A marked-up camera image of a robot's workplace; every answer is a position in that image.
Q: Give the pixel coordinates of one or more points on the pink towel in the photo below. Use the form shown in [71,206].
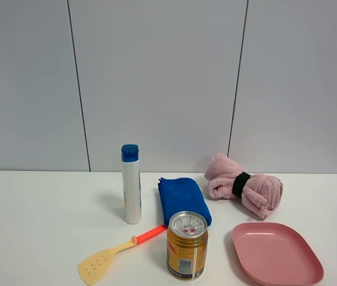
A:
[259,193]

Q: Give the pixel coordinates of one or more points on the folded blue microfiber cloth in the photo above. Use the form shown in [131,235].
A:
[181,195]

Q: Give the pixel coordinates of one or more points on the white bottle with blue cap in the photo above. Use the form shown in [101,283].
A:
[131,183]

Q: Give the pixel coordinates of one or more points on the gold beverage can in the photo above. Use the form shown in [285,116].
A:
[187,242]

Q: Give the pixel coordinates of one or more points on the pink plastic plate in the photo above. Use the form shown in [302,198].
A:
[275,254]

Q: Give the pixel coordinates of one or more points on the yellow spatula with orange handle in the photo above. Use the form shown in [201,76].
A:
[94,267]

